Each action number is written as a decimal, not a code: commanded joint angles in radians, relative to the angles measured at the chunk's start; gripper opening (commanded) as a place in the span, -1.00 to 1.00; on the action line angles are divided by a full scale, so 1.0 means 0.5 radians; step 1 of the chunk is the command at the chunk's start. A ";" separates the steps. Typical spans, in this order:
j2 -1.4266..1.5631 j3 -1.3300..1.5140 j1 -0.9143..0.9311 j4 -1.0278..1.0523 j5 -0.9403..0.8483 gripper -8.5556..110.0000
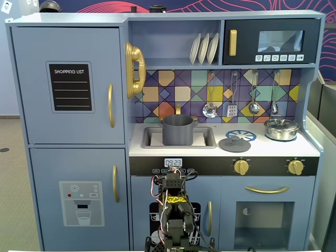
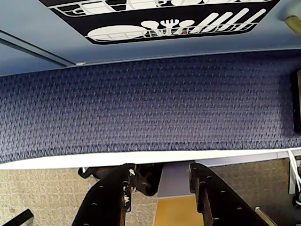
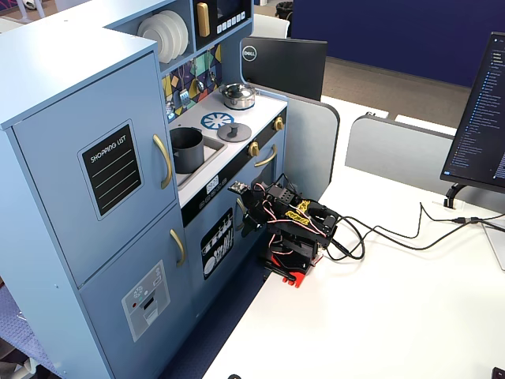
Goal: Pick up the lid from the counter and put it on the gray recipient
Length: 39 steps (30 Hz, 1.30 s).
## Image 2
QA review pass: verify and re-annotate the white cable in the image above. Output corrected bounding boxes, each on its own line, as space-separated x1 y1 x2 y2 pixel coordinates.
287 150 301 208

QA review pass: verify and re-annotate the black bar on carpet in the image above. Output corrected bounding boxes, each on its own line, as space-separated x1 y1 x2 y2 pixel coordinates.
0 209 34 226

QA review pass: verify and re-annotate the gold dishwasher door handle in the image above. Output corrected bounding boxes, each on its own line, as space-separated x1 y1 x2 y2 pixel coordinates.
283 15 301 36

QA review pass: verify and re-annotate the black flat panel edge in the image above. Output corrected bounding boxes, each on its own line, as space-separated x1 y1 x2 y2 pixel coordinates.
291 70 301 133

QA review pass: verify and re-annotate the black chair caster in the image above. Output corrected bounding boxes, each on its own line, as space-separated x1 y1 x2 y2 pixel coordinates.
135 164 163 196

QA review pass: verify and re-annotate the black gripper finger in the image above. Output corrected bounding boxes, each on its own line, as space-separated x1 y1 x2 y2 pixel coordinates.
189 162 271 226
74 163 137 226

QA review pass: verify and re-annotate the light blue toy kitchen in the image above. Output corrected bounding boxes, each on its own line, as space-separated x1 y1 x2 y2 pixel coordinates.
0 0 301 77

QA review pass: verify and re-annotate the black white dishwasher sticker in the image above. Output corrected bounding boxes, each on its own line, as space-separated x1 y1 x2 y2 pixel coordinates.
39 0 282 45

